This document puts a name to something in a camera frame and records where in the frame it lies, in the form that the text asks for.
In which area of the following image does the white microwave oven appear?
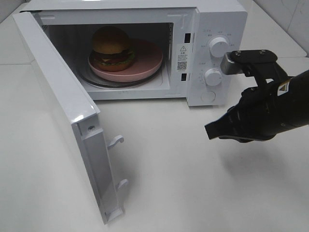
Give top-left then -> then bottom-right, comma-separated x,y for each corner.
19,0 -> 247,106

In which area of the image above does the burger with lettuce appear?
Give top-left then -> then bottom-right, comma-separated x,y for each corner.
89,26 -> 135,72

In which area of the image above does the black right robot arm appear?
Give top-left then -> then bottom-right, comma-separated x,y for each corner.
205,71 -> 309,143

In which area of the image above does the white microwave door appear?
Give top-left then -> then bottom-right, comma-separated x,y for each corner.
13,12 -> 128,224

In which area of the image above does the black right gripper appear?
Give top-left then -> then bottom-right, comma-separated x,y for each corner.
204,84 -> 290,143

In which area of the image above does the round white door button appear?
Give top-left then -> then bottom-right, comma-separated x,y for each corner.
201,91 -> 216,103

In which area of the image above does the glass turntable tray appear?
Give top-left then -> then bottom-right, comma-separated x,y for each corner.
77,68 -> 162,88

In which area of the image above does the pink round plate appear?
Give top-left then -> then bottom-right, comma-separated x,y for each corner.
88,39 -> 163,83

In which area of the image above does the white dial knob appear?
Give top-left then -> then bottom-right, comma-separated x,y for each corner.
204,69 -> 223,87
209,36 -> 229,58

